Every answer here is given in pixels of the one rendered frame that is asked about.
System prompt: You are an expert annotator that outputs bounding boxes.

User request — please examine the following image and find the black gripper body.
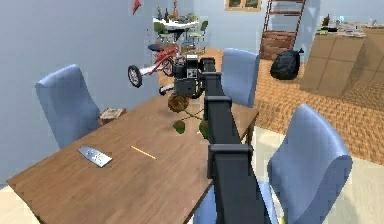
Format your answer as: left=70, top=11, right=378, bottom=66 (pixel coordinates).
left=172, top=61, right=203, bottom=99

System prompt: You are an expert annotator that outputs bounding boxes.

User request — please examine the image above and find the red tricycle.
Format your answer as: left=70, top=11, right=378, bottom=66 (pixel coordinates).
left=127, top=43, right=184, bottom=97

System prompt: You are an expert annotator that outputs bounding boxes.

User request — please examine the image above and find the brown wooden dining table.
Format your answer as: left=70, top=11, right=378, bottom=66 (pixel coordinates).
left=6, top=94, right=260, bottom=224

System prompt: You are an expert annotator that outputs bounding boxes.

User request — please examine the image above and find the house plant in brown pot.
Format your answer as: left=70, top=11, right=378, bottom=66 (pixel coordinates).
left=166, top=92, right=212, bottom=140

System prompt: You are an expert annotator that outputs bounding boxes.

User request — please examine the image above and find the white round table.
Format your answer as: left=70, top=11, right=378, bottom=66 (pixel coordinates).
left=152, top=17, right=201, bottom=44

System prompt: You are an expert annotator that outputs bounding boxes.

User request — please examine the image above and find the yellow pencil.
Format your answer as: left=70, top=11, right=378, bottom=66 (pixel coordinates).
left=130, top=145, right=157, bottom=161

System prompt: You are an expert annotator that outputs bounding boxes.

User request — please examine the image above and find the brown box with pale top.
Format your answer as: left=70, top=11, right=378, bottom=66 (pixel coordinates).
left=98, top=107, right=127, bottom=127

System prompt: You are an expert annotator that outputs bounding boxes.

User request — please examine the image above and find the wooden framed window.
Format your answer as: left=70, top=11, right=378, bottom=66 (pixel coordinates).
left=224, top=0, right=263, bottom=13

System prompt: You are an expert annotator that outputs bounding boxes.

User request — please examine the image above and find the black rubbish bag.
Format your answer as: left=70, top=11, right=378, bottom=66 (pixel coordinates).
left=269, top=48, right=305, bottom=81

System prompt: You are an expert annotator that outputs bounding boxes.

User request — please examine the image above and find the brown wooden ladder shelf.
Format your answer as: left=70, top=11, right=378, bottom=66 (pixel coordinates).
left=259, top=0, right=307, bottom=61

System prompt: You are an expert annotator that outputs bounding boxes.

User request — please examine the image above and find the grey remote control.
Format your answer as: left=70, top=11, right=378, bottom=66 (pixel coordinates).
left=77, top=144, right=114, bottom=169

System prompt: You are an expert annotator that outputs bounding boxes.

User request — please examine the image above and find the brown kitchen counter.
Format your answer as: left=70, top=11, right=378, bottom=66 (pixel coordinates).
left=298, top=26, right=384, bottom=113

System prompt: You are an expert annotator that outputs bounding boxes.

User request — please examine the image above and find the red wall ornament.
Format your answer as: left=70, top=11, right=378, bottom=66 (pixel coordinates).
left=131, top=0, right=143, bottom=16

